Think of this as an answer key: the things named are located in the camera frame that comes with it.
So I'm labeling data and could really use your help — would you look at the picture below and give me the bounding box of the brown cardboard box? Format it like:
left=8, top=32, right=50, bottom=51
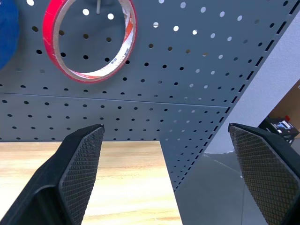
left=266, top=79, right=300, bottom=134

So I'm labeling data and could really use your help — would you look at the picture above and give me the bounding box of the red tape roll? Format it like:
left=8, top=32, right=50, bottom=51
left=42, top=0, right=137, bottom=84

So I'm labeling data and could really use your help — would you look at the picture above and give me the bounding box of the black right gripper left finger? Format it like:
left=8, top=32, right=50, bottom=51
left=0, top=123, right=105, bottom=225

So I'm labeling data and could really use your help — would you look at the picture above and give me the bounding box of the grey metal pegboard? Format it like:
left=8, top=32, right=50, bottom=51
left=0, top=0, right=300, bottom=225

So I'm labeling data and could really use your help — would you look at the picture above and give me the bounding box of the blue tape roll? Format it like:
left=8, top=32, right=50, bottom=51
left=0, top=0, right=20, bottom=70

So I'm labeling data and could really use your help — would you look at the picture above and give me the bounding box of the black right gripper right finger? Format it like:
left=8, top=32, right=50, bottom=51
left=228, top=123, right=300, bottom=225

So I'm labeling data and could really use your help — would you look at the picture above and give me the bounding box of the black box with label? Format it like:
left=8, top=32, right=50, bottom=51
left=258, top=115, right=300, bottom=144

